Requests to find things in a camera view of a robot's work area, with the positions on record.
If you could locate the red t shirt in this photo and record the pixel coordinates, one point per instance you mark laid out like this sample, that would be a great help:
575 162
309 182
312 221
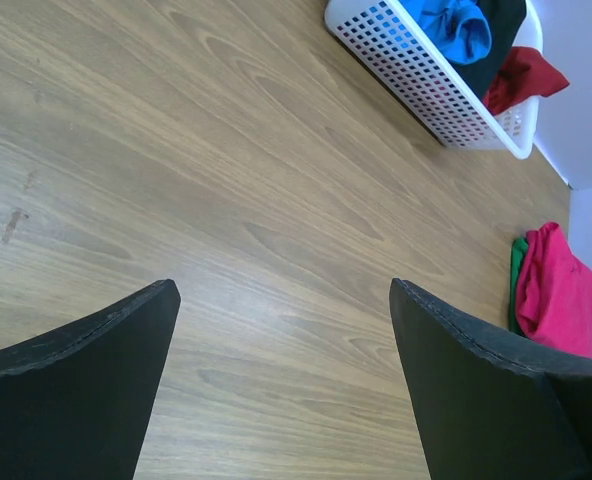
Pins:
524 74

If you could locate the blue t shirt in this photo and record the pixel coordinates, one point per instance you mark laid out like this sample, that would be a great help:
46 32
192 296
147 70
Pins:
458 29

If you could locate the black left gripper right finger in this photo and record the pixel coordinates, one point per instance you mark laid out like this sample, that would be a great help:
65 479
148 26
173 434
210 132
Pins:
488 403

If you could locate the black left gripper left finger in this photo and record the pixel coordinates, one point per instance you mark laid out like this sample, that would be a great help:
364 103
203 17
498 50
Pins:
75 402

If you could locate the white perforated plastic basket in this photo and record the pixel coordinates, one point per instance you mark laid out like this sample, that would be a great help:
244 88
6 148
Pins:
386 39

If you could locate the folded pink t shirt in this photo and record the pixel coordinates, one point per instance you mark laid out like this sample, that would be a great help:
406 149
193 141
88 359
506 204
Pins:
553 295

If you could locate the black t shirt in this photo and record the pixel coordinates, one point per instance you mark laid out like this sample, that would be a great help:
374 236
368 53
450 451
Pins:
504 18

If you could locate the folded green t shirt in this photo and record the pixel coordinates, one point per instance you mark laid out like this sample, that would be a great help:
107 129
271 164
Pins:
519 250

